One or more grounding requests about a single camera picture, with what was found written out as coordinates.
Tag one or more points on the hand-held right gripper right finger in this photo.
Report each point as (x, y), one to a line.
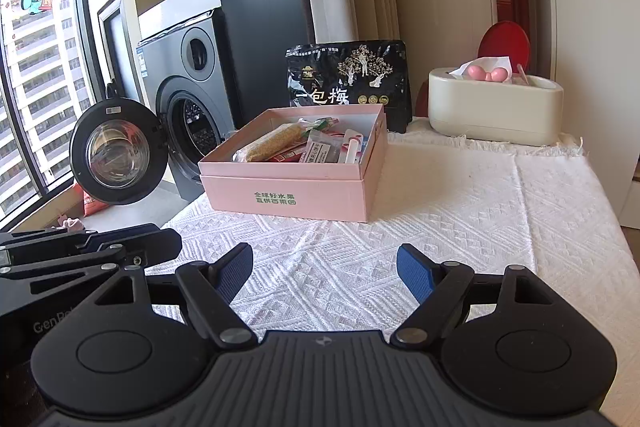
(417, 274)

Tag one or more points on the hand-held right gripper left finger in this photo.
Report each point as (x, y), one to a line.
(232, 274)

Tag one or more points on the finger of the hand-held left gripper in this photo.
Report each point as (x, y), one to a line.
(50, 269)
(160, 243)

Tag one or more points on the pink cardboard box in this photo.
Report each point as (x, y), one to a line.
(280, 202)

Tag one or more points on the red spicy strip packet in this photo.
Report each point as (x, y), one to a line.
(292, 155)

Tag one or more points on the beige crisp snack packet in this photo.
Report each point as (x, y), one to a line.
(270, 143)

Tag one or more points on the white pink snack stick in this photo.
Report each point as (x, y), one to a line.
(354, 152)

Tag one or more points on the clear grey labelled packet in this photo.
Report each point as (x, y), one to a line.
(322, 149)

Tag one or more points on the pink cloth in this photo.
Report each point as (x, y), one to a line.
(72, 223)

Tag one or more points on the white textured tablecloth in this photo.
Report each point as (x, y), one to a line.
(450, 207)

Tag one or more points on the red bag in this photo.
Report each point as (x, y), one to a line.
(92, 204)

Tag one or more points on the round washing machine door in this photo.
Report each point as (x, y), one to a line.
(115, 152)

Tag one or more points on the grey washing machine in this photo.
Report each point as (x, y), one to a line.
(165, 67)

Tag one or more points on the cream tissue box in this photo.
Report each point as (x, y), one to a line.
(490, 112)

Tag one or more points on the large glass window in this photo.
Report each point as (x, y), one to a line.
(45, 82)

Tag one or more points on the dark framed glass door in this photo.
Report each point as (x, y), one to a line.
(120, 52)

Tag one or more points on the black gold printed snack bag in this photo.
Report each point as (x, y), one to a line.
(350, 67)

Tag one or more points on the white tissue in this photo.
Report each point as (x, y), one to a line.
(487, 62)

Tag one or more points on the red round chair back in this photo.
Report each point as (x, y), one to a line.
(502, 39)

